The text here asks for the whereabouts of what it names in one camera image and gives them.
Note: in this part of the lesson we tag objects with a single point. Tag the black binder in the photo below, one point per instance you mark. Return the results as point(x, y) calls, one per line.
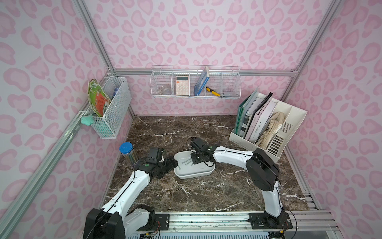
point(256, 106)

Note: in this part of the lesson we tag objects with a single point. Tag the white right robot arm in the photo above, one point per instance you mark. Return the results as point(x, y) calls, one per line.
point(263, 171)

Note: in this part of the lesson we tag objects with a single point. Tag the yellow utility knife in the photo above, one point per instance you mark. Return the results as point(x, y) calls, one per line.
point(213, 92)

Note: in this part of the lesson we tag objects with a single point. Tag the white wire wall shelf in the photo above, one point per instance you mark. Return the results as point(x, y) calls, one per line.
point(223, 79)

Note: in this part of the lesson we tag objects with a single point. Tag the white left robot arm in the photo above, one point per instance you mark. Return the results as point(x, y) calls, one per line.
point(114, 220)

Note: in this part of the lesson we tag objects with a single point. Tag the green folder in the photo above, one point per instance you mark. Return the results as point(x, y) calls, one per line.
point(243, 108)

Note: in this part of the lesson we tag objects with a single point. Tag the beige desktop file organizer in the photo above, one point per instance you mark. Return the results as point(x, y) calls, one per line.
point(293, 119)

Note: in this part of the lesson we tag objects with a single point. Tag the mint green wall hook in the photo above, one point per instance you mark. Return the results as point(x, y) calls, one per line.
point(87, 120)

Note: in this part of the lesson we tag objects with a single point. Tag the white calculator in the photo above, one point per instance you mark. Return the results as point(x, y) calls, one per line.
point(182, 85)

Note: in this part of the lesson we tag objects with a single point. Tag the green red snack bag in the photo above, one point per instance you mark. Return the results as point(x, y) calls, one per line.
point(98, 99)

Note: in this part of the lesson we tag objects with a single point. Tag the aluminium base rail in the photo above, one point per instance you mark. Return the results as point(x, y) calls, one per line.
point(229, 222)

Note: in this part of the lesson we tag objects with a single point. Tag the blue lidded metal can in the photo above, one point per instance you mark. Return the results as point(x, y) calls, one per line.
point(129, 153)

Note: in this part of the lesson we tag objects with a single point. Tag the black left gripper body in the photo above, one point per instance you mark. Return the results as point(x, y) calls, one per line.
point(166, 165)

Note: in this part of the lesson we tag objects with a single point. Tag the pink white binder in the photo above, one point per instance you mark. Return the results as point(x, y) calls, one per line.
point(259, 120)

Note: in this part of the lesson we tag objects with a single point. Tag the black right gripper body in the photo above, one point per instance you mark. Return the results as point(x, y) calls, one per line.
point(195, 155)

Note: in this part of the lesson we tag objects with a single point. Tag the beige paper stack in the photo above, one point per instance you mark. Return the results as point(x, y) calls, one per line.
point(275, 124)

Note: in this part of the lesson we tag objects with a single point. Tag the white mesh wall basket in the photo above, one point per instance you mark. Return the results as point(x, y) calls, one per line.
point(108, 126)

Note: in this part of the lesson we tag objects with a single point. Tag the white plastic storage box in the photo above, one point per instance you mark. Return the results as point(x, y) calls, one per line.
point(187, 169)

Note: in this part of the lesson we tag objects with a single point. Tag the clear tape roll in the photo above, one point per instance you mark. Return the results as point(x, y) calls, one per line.
point(166, 90)

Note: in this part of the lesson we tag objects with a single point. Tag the blue book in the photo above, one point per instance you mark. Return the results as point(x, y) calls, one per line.
point(202, 81)

